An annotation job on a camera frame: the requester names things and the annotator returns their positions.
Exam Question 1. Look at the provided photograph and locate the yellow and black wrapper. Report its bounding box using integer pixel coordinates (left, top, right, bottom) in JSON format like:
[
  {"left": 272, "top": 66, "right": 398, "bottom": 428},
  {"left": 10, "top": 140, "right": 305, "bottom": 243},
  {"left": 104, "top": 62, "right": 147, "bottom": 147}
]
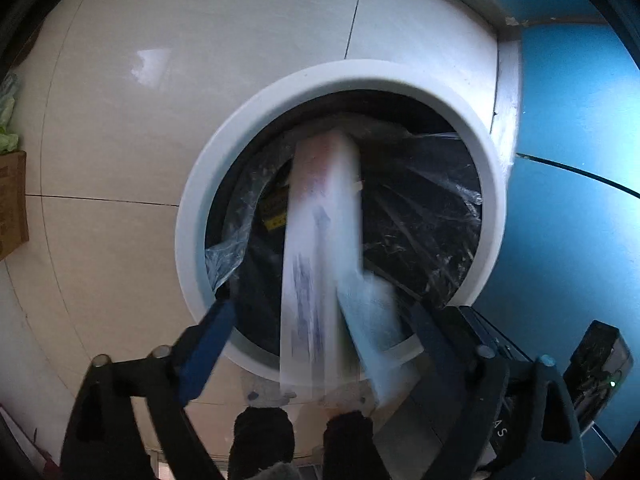
[{"left": 260, "top": 180, "right": 296, "bottom": 234}]

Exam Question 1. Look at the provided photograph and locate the black bin liner bag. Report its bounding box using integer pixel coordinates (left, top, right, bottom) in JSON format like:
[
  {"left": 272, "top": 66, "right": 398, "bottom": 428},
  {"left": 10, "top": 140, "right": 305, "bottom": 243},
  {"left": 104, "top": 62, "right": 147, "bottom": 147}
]
[{"left": 204, "top": 109, "right": 484, "bottom": 312}]

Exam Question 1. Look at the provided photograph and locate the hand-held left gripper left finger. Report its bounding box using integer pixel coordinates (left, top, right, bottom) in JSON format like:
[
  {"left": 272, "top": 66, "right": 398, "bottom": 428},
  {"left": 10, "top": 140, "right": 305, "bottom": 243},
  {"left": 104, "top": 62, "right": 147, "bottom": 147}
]
[{"left": 60, "top": 300, "right": 237, "bottom": 480}]

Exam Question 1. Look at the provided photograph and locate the light green plastic bag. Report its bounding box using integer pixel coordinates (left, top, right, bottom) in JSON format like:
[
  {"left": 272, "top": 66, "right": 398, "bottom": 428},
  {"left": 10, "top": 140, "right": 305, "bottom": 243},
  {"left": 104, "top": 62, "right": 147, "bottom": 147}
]
[{"left": 0, "top": 72, "right": 22, "bottom": 157}]

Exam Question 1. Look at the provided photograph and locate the black fuzzy slipper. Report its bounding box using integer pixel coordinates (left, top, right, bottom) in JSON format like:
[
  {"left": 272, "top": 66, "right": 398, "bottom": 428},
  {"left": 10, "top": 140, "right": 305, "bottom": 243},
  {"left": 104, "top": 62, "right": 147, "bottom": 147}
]
[
  {"left": 322, "top": 411, "right": 376, "bottom": 480},
  {"left": 229, "top": 406, "right": 297, "bottom": 480}
]

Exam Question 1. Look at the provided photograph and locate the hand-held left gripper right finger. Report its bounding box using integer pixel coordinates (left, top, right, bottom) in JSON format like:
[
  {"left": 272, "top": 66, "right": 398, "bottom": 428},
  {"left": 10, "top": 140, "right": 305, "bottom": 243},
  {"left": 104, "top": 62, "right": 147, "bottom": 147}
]
[{"left": 411, "top": 304, "right": 587, "bottom": 480}]

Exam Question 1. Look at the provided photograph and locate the white baseboard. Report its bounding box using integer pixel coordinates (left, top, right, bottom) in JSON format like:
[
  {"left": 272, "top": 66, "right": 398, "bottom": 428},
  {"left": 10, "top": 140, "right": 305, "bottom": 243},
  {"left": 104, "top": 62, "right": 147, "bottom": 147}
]
[{"left": 489, "top": 37, "right": 524, "bottom": 187}]

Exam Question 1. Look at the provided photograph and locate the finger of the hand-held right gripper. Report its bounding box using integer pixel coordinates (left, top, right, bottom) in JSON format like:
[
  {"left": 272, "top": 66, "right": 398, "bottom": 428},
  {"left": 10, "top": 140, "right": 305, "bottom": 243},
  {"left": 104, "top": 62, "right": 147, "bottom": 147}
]
[{"left": 459, "top": 306, "right": 538, "bottom": 363}]

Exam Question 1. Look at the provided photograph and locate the white round trash bin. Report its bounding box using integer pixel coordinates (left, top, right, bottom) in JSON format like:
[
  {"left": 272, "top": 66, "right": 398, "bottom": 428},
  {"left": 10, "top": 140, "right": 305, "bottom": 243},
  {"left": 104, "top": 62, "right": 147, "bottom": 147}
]
[{"left": 175, "top": 58, "right": 516, "bottom": 377}]

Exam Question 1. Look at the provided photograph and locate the white plastic packet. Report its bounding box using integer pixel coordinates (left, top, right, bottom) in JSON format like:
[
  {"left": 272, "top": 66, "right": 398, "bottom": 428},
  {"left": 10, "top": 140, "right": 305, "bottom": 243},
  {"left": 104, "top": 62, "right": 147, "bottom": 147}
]
[{"left": 337, "top": 272, "right": 422, "bottom": 412}]

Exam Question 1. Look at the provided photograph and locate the brown cardboard box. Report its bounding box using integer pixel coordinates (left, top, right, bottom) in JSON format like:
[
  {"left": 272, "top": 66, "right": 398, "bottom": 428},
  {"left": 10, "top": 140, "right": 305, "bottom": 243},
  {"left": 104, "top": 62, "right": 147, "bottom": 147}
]
[{"left": 0, "top": 150, "right": 30, "bottom": 261}]

